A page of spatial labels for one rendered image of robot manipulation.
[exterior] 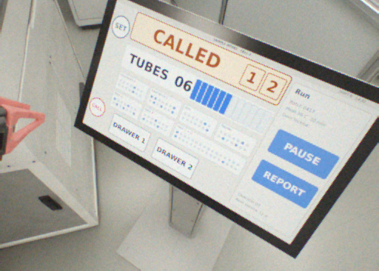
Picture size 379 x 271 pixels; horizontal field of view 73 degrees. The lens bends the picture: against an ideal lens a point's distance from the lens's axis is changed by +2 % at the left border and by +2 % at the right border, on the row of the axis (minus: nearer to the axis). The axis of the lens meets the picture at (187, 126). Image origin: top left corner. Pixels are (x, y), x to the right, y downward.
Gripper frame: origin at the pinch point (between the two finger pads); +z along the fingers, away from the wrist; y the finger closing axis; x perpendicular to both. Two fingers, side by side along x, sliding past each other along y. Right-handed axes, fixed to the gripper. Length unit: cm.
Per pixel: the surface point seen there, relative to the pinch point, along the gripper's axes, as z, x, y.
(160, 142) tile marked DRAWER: 14.6, 1.1, -16.5
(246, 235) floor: 97, 66, -53
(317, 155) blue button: 14.9, -9.8, -42.1
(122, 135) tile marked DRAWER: 14.5, 3.6, -8.1
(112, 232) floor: 68, 87, 10
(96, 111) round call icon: 14.6, 1.6, -0.6
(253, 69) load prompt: 15.2, -18.2, -27.2
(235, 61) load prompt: 15.2, -18.4, -23.8
